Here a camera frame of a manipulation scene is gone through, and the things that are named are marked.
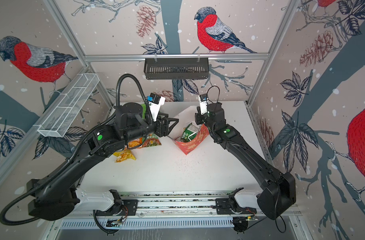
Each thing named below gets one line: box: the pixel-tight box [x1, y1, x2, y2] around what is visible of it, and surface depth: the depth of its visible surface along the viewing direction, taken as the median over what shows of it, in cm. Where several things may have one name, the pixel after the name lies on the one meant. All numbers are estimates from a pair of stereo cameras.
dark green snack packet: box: [181, 122, 200, 142], surface depth 93 cm
